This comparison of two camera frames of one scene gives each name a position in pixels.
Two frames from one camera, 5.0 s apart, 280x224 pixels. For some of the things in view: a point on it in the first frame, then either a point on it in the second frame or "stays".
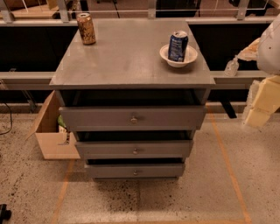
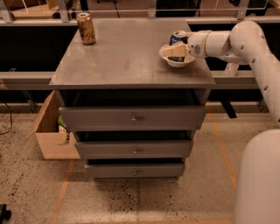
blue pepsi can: x=178 y=46 stays
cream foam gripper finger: x=267 y=101 → x=196 y=45
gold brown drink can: x=87 y=28 stays
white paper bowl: x=190 y=56 stays
